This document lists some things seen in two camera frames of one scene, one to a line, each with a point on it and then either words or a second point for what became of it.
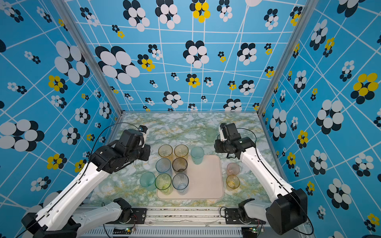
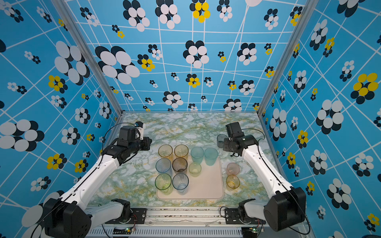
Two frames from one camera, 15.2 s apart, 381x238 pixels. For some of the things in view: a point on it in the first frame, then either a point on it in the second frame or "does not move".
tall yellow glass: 181,150 does not move
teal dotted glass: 197,154 does not move
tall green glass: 163,183 does not move
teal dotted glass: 148,180 to 211,154
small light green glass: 211,135 to 194,169
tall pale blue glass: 180,182 does not move
